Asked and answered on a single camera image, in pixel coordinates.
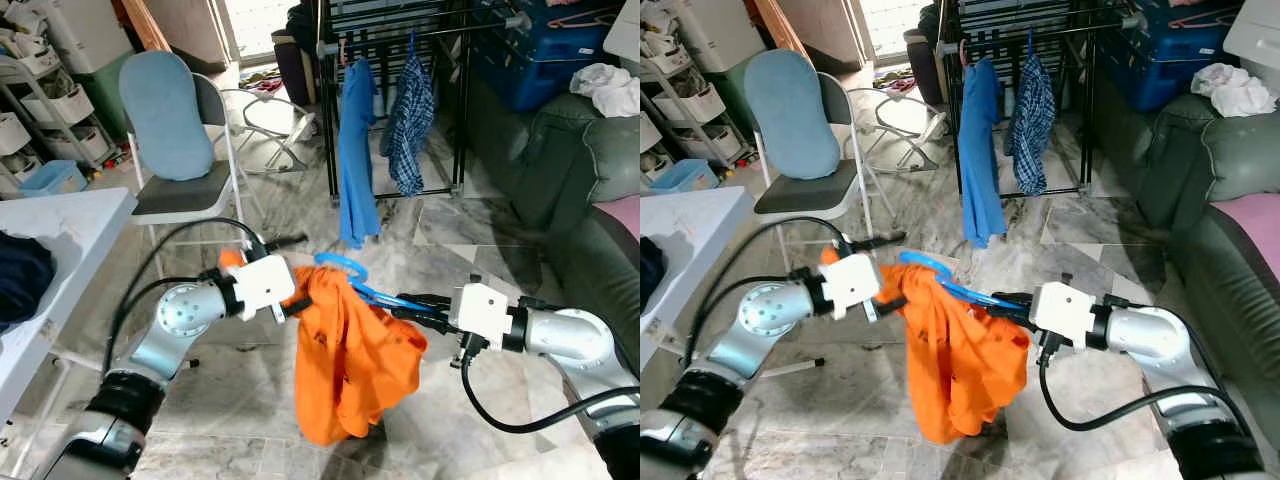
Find orange shirt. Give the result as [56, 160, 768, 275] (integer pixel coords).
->
[820, 248, 1031, 446]
[218, 248, 429, 446]

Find navy blue garment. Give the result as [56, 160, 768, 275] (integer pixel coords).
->
[0, 230, 58, 326]
[640, 235, 669, 311]

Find grey seat white folding chair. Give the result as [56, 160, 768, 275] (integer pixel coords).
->
[750, 70, 886, 271]
[128, 70, 263, 271]

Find bright blue hanging garment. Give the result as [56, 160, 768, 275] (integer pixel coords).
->
[957, 58, 1008, 249]
[337, 58, 383, 249]

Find blue plaid shirt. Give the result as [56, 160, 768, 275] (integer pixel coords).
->
[380, 55, 437, 198]
[1005, 55, 1057, 198]

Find dark green sofa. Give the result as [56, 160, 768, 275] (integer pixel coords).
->
[465, 80, 641, 401]
[1090, 80, 1280, 451]

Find black metal drying rack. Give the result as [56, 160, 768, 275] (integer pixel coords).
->
[315, 0, 621, 201]
[940, 0, 1146, 201]

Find white folding table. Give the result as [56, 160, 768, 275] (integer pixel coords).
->
[0, 187, 201, 451]
[640, 187, 826, 441]

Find pink cushion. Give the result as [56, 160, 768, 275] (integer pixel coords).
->
[1210, 195, 1280, 281]
[592, 195, 641, 241]

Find light blue oval cushion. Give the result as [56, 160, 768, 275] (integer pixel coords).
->
[118, 50, 216, 183]
[742, 50, 841, 183]

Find light blue plastic basket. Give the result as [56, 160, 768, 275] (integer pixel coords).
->
[18, 160, 89, 198]
[648, 160, 719, 196]

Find dark green bin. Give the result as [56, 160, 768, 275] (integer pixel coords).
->
[705, 55, 761, 141]
[75, 55, 136, 141]

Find blue storage box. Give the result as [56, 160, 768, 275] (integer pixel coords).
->
[470, 0, 621, 113]
[1100, 0, 1251, 113]

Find grey shelf trolley white bins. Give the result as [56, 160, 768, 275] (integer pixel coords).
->
[0, 100, 36, 191]
[640, 45, 756, 166]
[5, 50, 129, 166]

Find white cloth bundle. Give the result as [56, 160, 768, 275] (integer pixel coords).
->
[1190, 62, 1279, 119]
[570, 62, 641, 119]

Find brown wooden board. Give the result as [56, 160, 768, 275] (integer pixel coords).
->
[750, 0, 809, 61]
[118, 0, 173, 53]

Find white plastic storage box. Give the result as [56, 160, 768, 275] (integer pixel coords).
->
[665, 0, 766, 73]
[40, 0, 136, 73]

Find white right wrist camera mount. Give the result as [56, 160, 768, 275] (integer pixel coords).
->
[1030, 282, 1096, 351]
[450, 283, 511, 351]

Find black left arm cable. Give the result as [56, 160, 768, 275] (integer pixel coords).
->
[700, 215, 851, 376]
[100, 218, 263, 376]

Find white tubular bouncer frame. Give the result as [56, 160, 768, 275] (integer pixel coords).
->
[845, 85, 946, 176]
[215, 85, 319, 176]

